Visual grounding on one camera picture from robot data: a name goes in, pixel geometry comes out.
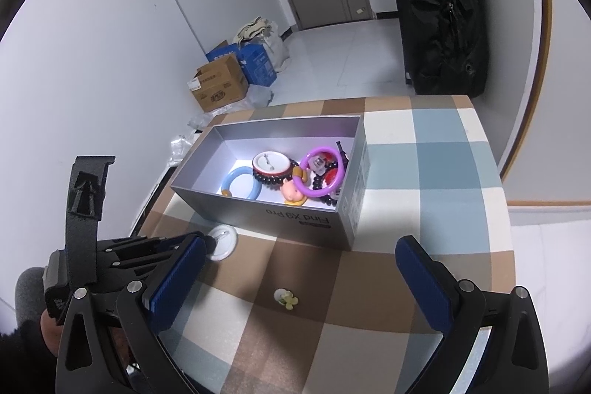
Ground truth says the grey cardboard box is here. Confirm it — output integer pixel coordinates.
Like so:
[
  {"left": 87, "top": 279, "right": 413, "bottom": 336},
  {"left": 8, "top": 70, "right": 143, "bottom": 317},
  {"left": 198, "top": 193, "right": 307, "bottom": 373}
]
[{"left": 170, "top": 113, "right": 370, "bottom": 251}]

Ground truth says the blue ring bracelet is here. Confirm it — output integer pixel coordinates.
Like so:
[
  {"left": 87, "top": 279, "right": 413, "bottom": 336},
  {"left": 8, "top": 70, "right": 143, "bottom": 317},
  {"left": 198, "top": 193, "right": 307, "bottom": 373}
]
[{"left": 220, "top": 167, "right": 264, "bottom": 201}]

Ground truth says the person's left forearm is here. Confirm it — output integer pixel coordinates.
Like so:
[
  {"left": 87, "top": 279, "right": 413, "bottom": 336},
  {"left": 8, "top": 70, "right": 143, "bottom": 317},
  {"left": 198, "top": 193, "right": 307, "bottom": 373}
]
[{"left": 0, "top": 310, "right": 65, "bottom": 394}]

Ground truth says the black backpack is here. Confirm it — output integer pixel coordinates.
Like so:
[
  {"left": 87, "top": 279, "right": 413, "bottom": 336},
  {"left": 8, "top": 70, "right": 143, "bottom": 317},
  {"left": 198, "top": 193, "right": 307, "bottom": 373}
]
[{"left": 394, "top": 0, "right": 491, "bottom": 99}]

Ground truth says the blue cardboard box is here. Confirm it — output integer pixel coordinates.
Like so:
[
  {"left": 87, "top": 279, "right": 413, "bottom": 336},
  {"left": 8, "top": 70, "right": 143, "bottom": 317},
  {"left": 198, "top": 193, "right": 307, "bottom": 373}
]
[{"left": 206, "top": 42, "right": 278, "bottom": 86}]

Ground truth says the cream tote bag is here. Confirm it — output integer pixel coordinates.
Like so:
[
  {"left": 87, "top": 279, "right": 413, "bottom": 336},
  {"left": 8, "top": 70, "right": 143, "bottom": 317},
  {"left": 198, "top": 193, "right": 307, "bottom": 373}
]
[{"left": 233, "top": 17, "right": 278, "bottom": 48}]

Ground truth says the grey clothing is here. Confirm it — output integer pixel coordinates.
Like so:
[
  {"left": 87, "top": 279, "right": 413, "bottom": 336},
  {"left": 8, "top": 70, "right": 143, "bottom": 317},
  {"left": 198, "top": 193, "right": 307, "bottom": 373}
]
[{"left": 15, "top": 267, "right": 47, "bottom": 323}]

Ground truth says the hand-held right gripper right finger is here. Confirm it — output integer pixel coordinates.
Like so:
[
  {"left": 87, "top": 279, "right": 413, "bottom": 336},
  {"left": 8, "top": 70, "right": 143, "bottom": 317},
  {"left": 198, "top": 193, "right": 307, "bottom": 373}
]
[{"left": 394, "top": 236, "right": 550, "bottom": 394}]

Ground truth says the white plastic bag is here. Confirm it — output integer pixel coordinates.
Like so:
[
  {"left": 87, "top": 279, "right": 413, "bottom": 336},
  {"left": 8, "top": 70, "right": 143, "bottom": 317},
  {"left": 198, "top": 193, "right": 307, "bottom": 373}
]
[{"left": 259, "top": 25, "right": 293, "bottom": 74}]

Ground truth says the yellow flower clip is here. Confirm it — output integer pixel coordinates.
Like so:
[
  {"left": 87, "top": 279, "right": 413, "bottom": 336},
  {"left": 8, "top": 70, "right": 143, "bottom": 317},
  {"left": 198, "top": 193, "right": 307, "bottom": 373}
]
[{"left": 273, "top": 288, "right": 300, "bottom": 312}]

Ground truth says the red-rimmed white round badge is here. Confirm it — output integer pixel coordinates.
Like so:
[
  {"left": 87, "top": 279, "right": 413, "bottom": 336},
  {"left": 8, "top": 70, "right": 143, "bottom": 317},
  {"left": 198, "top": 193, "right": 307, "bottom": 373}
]
[{"left": 252, "top": 150, "right": 293, "bottom": 179}]

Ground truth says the silver plastic package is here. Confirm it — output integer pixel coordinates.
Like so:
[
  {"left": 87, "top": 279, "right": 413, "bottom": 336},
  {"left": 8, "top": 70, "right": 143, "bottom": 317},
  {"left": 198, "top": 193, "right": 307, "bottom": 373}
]
[{"left": 167, "top": 131, "right": 204, "bottom": 168}]

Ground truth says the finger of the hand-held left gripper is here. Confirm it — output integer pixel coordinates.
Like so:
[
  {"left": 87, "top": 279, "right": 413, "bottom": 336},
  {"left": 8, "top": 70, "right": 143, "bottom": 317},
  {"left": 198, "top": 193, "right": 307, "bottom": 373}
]
[{"left": 95, "top": 230, "right": 218, "bottom": 298}]

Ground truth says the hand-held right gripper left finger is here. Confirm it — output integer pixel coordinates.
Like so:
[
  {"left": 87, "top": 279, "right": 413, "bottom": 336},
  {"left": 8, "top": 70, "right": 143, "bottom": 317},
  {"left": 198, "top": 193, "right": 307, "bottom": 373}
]
[{"left": 55, "top": 232, "right": 208, "bottom": 394}]

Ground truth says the red charm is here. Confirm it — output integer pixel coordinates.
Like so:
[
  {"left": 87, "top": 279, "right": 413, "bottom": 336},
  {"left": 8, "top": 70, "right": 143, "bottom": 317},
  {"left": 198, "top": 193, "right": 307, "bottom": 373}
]
[{"left": 314, "top": 158, "right": 343, "bottom": 192}]

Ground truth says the checked tablecloth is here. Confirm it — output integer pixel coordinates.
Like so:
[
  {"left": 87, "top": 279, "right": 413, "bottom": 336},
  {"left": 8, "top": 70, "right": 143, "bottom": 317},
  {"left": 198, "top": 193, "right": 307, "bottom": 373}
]
[{"left": 131, "top": 95, "right": 517, "bottom": 394}]

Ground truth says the plain white round badge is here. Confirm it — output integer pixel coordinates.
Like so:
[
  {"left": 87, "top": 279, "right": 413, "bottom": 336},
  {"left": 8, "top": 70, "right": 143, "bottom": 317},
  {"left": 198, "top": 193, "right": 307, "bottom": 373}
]
[{"left": 204, "top": 225, "right": 239, "bottom": 262}]

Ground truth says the pink pig toy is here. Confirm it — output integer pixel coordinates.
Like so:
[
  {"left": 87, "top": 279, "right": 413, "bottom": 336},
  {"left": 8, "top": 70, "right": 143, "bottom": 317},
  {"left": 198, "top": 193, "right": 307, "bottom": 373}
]
[{"left": 281, "top": 176, "right": 309, "bottom": 206}]

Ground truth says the brown cardboard box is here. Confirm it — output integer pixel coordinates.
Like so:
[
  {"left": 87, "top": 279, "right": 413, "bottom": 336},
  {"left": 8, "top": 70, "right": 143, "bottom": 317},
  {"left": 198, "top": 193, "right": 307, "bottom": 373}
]
[{"left": 187, "top": 54, "right": 250, "bottom": 113}]

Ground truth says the purple ring bracelet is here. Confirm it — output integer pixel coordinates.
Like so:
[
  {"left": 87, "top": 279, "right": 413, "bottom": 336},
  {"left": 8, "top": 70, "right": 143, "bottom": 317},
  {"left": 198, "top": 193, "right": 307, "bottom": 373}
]
[{"left": 294, "top": 146, "right": 345, "bottom": 192}]

